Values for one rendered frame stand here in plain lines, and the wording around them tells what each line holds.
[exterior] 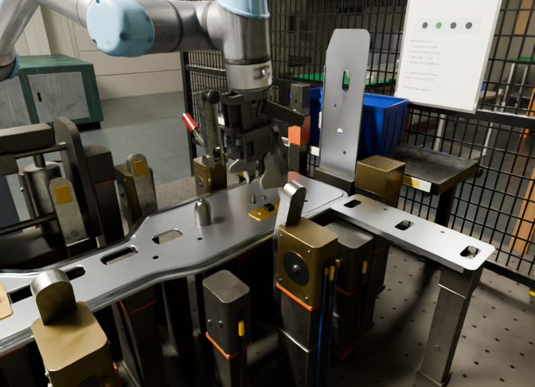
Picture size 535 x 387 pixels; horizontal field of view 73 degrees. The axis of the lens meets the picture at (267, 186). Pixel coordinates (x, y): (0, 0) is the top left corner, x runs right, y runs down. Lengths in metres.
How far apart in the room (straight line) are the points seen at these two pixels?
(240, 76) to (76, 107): 4.99
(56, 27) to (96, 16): 7.24
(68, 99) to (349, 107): 4.87
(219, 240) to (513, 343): 0.70
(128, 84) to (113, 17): 7.54
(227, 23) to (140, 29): 0.13
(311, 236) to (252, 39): 0.31
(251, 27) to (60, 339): 0.47
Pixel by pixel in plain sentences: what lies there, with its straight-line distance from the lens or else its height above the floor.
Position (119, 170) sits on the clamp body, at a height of 1.07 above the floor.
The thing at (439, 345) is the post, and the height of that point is 0.80.
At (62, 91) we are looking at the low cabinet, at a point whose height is 0.56.
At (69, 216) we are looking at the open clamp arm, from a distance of 0.74.
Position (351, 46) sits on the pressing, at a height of 1.30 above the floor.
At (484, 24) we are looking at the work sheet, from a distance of 1.04.
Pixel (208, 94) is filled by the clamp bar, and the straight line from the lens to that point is 0.81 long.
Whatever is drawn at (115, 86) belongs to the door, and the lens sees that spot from 7.99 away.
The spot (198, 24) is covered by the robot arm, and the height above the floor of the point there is 1.35.
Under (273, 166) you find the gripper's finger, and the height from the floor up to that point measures 1.12.
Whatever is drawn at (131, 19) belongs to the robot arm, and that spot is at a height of 1.36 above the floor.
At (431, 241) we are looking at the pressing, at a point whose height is 1.00.
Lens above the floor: 1.35
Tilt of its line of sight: 24 degrees down
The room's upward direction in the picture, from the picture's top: straight up
